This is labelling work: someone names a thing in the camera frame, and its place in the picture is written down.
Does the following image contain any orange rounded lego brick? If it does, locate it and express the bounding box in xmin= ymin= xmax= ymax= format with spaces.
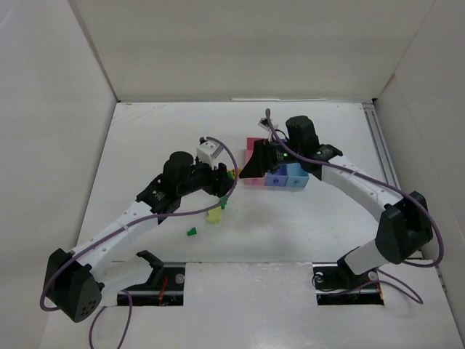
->
xmin=227 ymin=168 xmax=242 ymax=180

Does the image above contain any dark green lego brick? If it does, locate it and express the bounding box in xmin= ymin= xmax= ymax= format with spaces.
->
xmin=219 ymin=196 xmax=228 ymax=210

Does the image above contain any light green large lego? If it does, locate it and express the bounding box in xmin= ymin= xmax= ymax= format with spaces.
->
xmin=205 ymin=206 xmax=222 ymax=224

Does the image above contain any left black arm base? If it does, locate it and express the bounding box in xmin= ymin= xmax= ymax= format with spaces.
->
xmin=126 ymin=250 xmax=186 ymax=307

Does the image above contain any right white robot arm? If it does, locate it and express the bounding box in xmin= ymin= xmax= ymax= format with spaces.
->
xmin=240 ymin=116 xmax=433 ymax=290

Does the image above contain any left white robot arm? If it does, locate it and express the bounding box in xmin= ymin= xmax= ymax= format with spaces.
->
xmin=39 ymin=151 xmax=237 ymax=323

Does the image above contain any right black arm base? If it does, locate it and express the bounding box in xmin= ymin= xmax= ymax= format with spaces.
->
xmin=312 ymin=261 xmax=384 ymax=305

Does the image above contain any pink container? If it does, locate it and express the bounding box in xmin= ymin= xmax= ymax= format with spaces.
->
xmin=240 ymin=137 xmax=267 ymax=186

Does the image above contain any purple-blue container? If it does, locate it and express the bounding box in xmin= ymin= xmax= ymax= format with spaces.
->
xmin=265 ymin=164 xmax=288 ymax=187

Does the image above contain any small green wedge lego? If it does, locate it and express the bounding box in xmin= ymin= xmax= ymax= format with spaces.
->
xmin=186 ymin=228 xmax=197 ymax=236

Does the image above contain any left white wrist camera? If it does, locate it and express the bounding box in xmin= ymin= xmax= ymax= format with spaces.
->
xmin=196 ymin=140 xmax=224 ymax=168

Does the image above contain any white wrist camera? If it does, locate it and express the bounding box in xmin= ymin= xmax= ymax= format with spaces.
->
xmin=196 ymin=140 xmax=224 ymax=168
xmin=258 ymin=118 xmax=275 ymax=142

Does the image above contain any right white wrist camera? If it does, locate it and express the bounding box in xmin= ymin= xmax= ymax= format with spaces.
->
xmin=258 ymin=118 xmax=275 ymax=142

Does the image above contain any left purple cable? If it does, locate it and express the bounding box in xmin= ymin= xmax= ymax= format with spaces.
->
xmin=39 ymin=136 xmax=239 ymax=349

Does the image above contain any purple cable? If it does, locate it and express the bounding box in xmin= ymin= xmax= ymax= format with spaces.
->
xmin=264 ymin=107 xmax=445 ymax=305
xmin=39 ymin=136 xmax=239 ymax=349

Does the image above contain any aluminium rail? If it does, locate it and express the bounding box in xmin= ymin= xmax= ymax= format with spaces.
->
xmin=362 ymin=101 xmax=447 ymax=294

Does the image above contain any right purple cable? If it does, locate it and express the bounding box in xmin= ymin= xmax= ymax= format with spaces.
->
xmin=264 ymin=107 xmax=445 ymax=305

